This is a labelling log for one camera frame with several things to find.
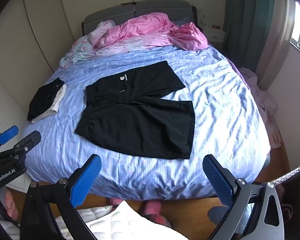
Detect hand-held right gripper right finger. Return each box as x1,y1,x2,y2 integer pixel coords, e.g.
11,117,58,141
202,154,285,240

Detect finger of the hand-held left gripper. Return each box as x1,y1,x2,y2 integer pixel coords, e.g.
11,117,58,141
0,126,19,152
13,131,42,156

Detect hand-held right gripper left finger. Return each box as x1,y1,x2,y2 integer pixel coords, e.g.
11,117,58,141
19,154,102,240

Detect black pants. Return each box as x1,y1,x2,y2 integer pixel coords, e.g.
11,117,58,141
75,60,196,160

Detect person's left hand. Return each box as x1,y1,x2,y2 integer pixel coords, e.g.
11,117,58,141
0,188,19,222

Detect pink slipper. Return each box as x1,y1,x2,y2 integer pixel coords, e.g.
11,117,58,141
140,200,174,230
107,197,123,207

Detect folded black garment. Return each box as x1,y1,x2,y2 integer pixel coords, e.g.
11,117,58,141
27,78,65,122

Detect folded white garment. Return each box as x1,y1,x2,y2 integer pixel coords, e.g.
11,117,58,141
31,84,67,123

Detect white quilted jacket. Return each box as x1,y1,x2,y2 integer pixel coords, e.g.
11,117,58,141
0,200,188,240

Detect blue striped bed sheet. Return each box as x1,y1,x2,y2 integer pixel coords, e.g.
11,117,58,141
16,42,270,200

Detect pink cloth heap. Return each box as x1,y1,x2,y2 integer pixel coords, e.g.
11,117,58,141
237,67,282,148

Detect pale floral blanket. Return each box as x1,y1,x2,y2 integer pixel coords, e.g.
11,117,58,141
59,20,175,68

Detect white nightstand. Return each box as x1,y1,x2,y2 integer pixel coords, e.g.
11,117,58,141
199,24,227,43

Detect grey sheer curtain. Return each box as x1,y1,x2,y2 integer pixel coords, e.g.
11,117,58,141
256,0,298,90

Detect green curtain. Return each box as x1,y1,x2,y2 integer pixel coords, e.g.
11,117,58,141
225,0,277,53

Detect grey padded headboard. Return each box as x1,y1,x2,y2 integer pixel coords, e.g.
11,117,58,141
81,0,198,37

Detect braided cable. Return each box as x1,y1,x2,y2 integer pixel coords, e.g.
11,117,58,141
272,161,300,186

